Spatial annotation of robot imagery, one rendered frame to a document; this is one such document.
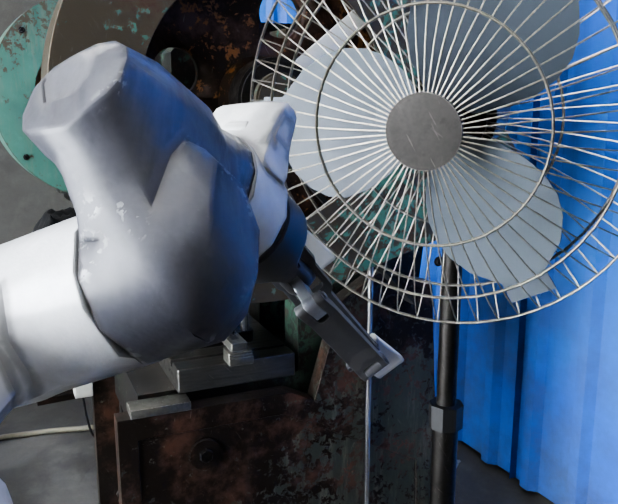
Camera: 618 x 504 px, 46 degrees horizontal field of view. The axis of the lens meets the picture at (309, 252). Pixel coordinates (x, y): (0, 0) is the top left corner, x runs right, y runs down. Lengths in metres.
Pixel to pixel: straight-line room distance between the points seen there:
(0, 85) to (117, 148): 2.67
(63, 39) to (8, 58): 1.71
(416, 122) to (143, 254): 0.62
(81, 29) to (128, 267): 1.02
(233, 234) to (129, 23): 1.01
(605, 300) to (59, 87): 2.01
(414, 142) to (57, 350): 0.63
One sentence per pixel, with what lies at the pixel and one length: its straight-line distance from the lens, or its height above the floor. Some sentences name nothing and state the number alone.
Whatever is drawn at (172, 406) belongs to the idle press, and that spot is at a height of 0.64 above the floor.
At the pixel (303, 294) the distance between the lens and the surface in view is 0.55.
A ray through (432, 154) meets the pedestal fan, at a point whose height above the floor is 1.26.
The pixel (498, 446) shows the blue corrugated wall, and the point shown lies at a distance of 2.81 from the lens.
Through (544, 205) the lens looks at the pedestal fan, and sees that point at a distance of 0.98.
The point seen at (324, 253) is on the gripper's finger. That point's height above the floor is 1.18.
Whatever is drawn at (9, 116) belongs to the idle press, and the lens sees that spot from 3.07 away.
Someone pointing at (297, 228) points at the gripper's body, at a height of 1.24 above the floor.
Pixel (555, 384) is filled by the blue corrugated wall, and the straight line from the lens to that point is 2.50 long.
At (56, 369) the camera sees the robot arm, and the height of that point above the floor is 1.19.
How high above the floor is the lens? 1.34
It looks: 12 degrees down
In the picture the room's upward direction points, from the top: straight up
